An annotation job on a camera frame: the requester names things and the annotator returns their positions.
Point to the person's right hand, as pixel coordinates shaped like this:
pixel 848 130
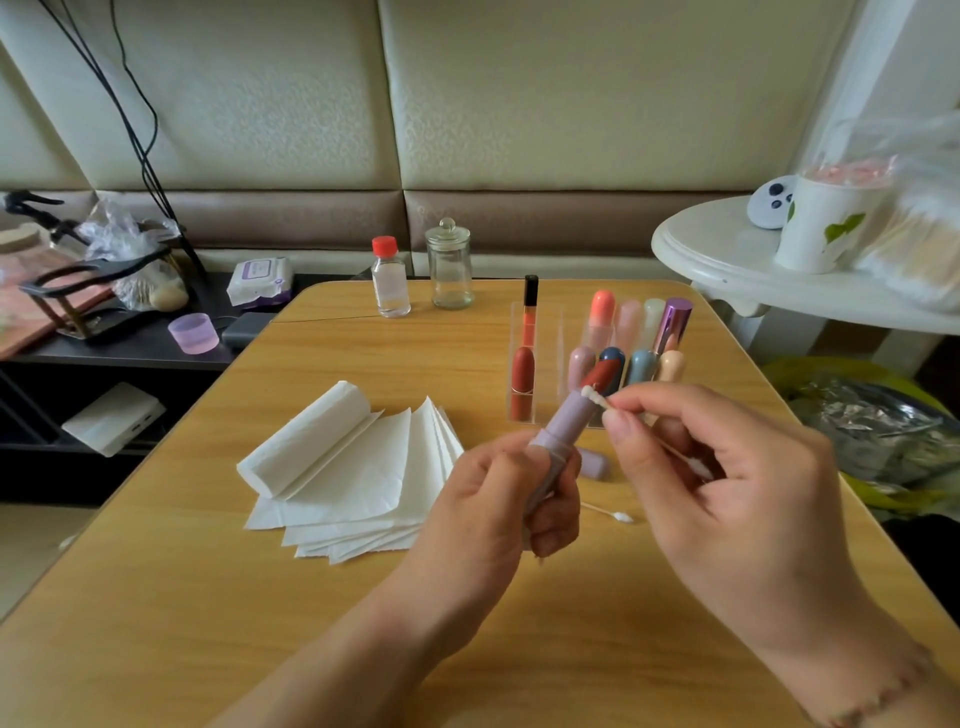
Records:
pixel 750 525

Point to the person's left hand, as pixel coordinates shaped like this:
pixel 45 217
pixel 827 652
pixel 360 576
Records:
pixel 465 533

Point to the stack of white tissues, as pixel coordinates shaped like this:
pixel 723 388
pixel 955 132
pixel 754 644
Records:
pixel 360 488

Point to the thin wooden cotton swab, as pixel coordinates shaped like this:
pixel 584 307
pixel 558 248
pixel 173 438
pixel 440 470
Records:
pixel 608 513
pixel 596 399

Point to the mauve lipstick cap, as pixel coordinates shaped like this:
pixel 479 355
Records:
pixel 594 465

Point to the red lipstick mauve tube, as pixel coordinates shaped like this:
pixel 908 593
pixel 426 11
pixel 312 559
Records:
pixel 567 420

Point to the red lipstick pink tube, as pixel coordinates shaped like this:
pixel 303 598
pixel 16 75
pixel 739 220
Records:
pixel 522 383

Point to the white tissue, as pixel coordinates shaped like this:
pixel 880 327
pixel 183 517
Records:
pixel 305 438

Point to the clear acrylic lipstick organizer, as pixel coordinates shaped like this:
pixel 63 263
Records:
pixel 638 338

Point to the person's right forearm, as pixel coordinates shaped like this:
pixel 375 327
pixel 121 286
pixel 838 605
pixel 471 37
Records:
pixel 915 705

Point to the yellow-green bin with bag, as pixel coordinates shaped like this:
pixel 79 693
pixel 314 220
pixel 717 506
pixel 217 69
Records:
pixel 878 435

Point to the clear bottle red cap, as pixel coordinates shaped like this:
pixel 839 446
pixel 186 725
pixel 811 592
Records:
pixel 390 282

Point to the glass jar with lid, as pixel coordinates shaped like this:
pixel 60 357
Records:
pixel 449 270

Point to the white round side table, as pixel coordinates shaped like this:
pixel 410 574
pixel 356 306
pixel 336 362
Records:
pixel 720 248

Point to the white mug green leaf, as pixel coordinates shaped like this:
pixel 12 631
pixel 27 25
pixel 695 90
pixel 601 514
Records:
pixel 825 225

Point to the white panda figure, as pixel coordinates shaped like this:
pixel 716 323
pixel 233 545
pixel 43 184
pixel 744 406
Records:
pixel 771 203

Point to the wet wipes pack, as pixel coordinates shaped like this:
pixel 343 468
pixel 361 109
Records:
pixel 260 282

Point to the small purple plastic cup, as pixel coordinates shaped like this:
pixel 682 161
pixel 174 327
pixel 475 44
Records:
pixel 194 333

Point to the white power bank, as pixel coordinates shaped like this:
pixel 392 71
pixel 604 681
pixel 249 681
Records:
pixel 113 419

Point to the black low shelf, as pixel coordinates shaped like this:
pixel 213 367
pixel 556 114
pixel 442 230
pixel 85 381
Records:
pixel 135 360

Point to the crumpled clear plastic bag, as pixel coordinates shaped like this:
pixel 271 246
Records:
pixel 117 233

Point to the beige padded backrest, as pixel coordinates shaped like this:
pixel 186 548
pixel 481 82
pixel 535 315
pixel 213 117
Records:
pixel 600 90

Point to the pink tray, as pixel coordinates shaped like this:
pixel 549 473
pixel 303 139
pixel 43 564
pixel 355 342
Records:
pixel 30 318

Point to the jar with wooden lid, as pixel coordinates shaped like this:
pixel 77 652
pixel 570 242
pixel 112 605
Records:
pixel 15 237

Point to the black clip tool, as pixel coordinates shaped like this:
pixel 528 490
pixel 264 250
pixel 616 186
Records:
pixel 30 204

